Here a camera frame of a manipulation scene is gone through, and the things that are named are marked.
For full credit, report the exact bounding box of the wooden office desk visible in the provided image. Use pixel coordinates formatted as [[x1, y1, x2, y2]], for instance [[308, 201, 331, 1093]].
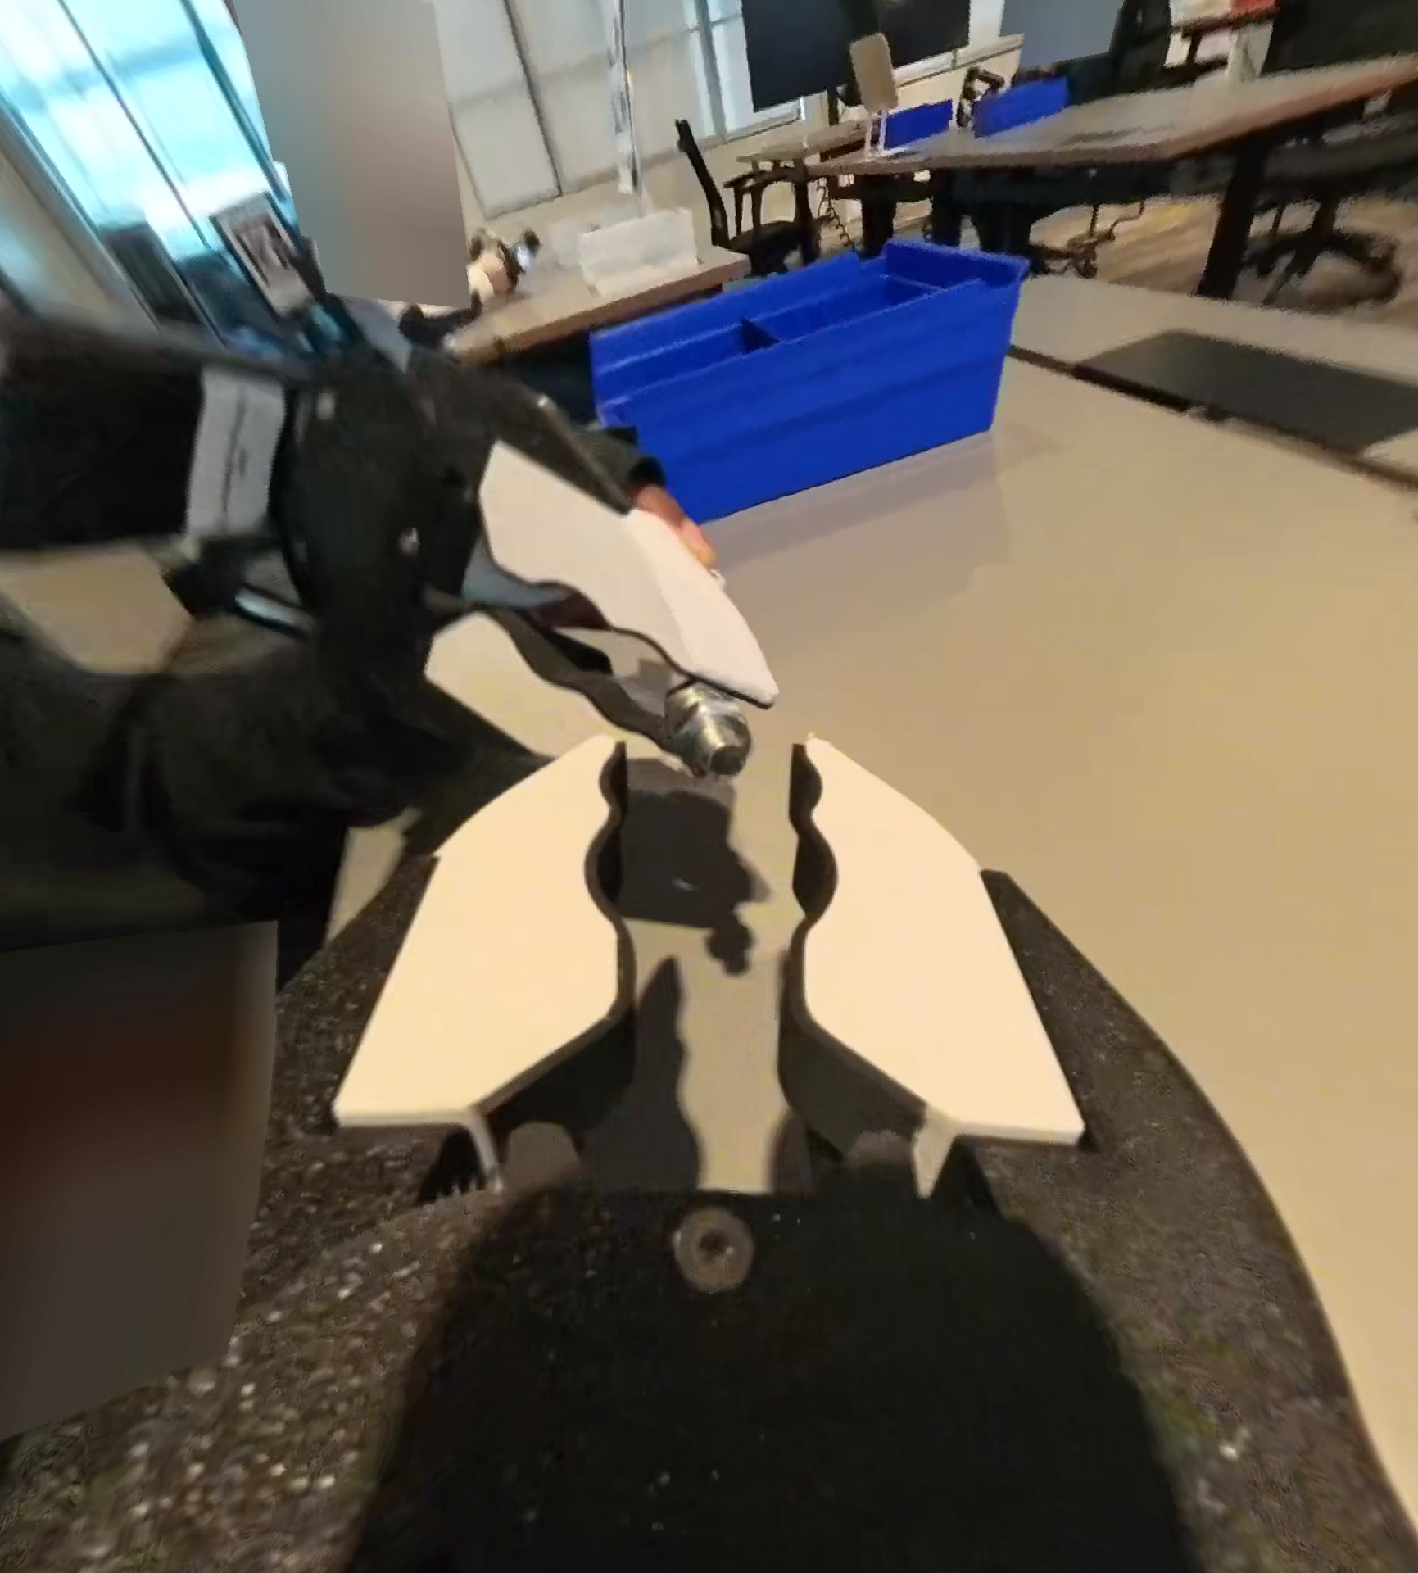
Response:
[[737, 50, 1418, 300], [439, 242, 751, 370]]

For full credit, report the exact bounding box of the beige tablet on stand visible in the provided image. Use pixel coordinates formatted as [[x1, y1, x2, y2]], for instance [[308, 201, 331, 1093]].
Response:
[[846, 32, 902, 152]]

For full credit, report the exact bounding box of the person's left hand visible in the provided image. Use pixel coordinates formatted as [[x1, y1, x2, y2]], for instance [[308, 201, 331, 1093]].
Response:
[[632, 485, 719, 570]]

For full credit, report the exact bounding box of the black wall monitor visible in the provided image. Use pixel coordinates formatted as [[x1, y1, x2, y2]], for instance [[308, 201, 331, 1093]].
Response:
[[740, 0, 976, 114]]

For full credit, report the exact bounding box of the black mesh office chair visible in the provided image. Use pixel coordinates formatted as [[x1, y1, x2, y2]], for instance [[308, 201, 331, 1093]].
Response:
[[1243, 0, 1418, 306]]

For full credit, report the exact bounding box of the silver hex bolt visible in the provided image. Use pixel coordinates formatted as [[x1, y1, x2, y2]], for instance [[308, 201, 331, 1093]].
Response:
[[684, 706, 755, 780]]

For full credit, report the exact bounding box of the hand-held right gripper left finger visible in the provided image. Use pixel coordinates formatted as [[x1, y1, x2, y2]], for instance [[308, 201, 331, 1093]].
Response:
[[331, 734, 638, 1196]]

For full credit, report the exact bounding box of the black desk mat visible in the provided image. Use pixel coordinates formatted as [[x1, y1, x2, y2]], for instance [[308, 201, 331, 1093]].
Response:
[[1074, 327, 1418, 458]]

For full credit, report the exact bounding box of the clear plastic box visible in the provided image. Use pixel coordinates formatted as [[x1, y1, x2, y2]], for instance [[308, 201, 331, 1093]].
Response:
[[576, 206, 702, 300]]

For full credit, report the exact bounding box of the blue plastic bin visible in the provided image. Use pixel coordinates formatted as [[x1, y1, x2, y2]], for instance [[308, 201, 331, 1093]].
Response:
[[588, 236, 1026, 526]]

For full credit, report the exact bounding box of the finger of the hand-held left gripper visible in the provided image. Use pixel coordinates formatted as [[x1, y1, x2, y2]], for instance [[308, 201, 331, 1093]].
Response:
[[426, 604, 679, 760], [475, 439, 781, 711]]

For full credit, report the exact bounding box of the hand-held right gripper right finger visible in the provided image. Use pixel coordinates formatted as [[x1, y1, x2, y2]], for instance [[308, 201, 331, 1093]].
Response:
[[783, 734, 1087, 1199]]

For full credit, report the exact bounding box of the person's left forearm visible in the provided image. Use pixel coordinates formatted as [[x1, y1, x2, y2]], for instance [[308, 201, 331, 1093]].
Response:
[[0, 614, 539, 935]]

